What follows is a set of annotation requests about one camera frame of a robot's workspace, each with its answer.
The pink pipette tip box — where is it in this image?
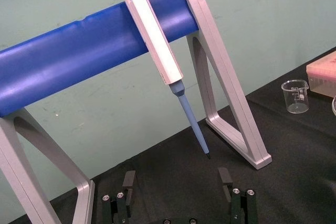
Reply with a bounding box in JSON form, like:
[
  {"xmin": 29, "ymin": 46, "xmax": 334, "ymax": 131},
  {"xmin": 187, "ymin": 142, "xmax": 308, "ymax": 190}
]
[{"xmin": 306, "ymin": 51, "xmax": 336, "ymax": 99}]

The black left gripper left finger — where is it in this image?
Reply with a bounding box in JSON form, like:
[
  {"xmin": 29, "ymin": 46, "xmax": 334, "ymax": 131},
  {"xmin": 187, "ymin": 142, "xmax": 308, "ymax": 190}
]
[{"xmin": 101, "ymin": 170, "xmax": 137, "ymax": 224}]

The blue and grey pipette stand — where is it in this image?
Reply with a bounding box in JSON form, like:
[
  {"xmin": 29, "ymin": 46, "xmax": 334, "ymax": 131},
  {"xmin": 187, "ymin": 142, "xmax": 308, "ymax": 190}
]
[{"xmin": 0, "ymin": 0, "xmax": 272, "ymax": 224}]

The black table cloth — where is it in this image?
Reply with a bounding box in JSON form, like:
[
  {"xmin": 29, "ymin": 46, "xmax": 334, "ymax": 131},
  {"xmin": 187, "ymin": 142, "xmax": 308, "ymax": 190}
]
[{"xmin": 10, "ymin": 47, "xmax": 336, "ymax": 224}]

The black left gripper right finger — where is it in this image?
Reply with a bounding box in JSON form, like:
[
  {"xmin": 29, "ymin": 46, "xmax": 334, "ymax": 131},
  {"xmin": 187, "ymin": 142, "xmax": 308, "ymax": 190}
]
[{"xmin": 217, "ymin": 167, "xmax": 258, "ymax": 224}]

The white and blue pipette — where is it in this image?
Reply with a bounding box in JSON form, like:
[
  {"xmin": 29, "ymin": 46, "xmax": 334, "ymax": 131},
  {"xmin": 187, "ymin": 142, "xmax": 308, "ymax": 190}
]
[{"xmin": 113, "ymin": 0, "xmax": 212, "ymax": 161}]

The small clear glass beaker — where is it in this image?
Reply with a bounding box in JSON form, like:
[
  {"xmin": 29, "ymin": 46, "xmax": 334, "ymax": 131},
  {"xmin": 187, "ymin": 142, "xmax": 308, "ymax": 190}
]
[{"xmin": 281, "ymin": 79, "xmax": 310, "ymax": 114}]

